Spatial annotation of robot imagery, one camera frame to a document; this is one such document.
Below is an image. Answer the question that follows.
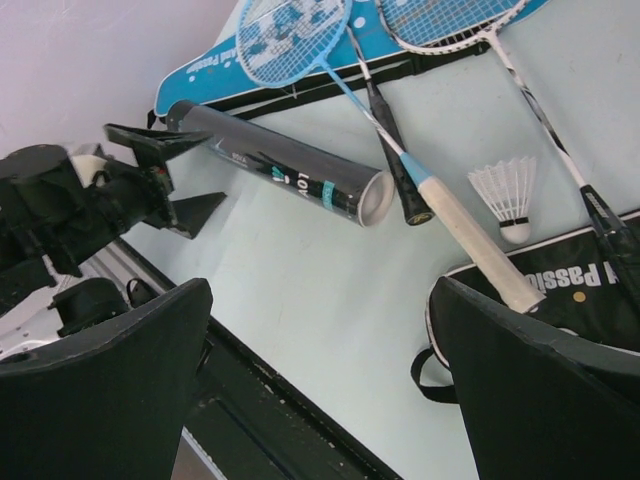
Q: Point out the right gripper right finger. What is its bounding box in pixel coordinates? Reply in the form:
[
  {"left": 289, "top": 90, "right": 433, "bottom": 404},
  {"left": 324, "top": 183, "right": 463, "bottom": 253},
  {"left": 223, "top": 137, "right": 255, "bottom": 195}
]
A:
[{"left": 429, "top": 277, "right": 639, "bottom": 479}]

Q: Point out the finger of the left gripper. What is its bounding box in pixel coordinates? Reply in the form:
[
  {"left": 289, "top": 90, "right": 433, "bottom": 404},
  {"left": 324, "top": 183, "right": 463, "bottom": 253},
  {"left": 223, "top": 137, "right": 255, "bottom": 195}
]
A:
[
  {"left": 103, "top": 123, "right": 213, "bottom": 165},
  {"left": 167, "top": 192, "right": 227, "bottom": 240}
]

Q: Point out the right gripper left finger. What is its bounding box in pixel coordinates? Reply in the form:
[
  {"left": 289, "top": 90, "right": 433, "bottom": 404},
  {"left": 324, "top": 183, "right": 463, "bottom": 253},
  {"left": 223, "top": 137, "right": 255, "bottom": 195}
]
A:
[{"left": 1, "top": 278, "right": 213, "bottom": 479}]

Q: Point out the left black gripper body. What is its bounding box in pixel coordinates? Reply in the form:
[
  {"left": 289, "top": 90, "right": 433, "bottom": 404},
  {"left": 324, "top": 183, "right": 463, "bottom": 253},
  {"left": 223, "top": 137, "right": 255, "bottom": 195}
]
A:
[{"left": 1, "top": 142, "right": 175, "bottom": 275}]

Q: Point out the black shuttlecock tube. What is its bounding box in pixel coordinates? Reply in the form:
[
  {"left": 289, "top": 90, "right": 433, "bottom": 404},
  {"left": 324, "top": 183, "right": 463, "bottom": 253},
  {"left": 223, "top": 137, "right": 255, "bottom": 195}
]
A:
[{"left": 166, "top": 100, "right": 395, "bottom": 227}]

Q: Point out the shuttlecock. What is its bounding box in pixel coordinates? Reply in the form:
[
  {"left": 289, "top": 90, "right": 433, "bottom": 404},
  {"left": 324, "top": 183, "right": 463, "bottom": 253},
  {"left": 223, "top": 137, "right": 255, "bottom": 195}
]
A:
[{"left": 467, "top": 157, "right": 537, "bottom": 245}]

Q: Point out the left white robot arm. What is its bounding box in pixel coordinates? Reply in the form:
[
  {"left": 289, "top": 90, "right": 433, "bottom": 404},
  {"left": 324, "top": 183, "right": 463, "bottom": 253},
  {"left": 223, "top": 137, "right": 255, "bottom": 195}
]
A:
[{"left": 1, "top": 124, "right": 225, "bottom": 360}]

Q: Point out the blue racket cover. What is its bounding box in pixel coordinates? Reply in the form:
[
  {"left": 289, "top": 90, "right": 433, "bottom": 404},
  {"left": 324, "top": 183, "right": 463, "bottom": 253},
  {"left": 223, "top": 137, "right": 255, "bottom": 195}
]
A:
[{"left": 147, "top": 1, "right": 542, "bottom": 125}]

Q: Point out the black racket cover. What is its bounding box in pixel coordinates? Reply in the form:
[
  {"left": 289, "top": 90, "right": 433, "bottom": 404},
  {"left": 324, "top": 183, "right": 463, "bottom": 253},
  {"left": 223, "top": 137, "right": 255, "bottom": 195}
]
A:
[{"left": 410, "top": 227, "right": 639, "bottom": 404}]

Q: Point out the light blue racket left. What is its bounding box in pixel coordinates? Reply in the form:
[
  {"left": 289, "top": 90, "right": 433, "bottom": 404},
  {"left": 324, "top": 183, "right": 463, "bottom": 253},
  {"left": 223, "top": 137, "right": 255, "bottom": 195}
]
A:
[{"left": 235, "top": 1, "right": 545, "bottom": 313}]

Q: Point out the white racket white grip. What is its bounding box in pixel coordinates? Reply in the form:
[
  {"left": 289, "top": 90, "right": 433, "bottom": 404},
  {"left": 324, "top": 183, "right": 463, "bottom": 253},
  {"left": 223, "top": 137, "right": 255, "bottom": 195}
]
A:
[{"left": 376, "top": 0, "right": 639, "bottom": 267}]

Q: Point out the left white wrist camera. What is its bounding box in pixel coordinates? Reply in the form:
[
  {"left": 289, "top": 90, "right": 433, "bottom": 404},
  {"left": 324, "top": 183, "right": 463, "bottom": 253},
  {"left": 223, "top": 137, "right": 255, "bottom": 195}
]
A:
[{"left": 67, "top": 143, "right": 115, "bottom": 188}]

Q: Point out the white frame racket far left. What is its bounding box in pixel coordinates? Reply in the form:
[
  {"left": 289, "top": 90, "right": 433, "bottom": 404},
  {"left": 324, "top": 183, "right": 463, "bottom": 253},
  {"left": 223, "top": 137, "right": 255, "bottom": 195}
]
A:
[{"left": 344, "top": 24, "right": 434, "bottom": 227}]

